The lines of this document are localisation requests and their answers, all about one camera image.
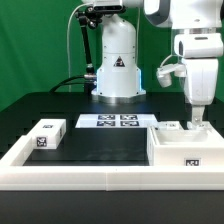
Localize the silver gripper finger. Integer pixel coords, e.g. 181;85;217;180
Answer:
191;105;205;128

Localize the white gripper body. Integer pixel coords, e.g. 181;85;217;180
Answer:
174;33;224;106

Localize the white cabinet door panel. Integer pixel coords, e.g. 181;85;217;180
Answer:
187;121;213;130
153;121;183;131

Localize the white cabinet box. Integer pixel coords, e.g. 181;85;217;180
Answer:
147;126;224;166

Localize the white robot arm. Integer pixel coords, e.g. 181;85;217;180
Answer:
82;0;224;126

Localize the white rectangular block with tags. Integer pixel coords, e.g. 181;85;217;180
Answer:
28;119;66;149

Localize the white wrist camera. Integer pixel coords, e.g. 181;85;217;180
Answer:
156;64;186;88

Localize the white flat tag base plate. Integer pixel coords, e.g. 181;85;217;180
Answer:
75;114;158;128

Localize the black articulated camera mount arm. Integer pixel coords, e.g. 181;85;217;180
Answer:
75;6;98;95

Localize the white thin cable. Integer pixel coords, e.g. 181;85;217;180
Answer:
66;3;88;93

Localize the black cable bundle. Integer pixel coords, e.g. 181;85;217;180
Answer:
49;75;90;93

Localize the white U-shaped boundary frame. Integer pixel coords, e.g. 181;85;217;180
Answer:
0;135;224;191

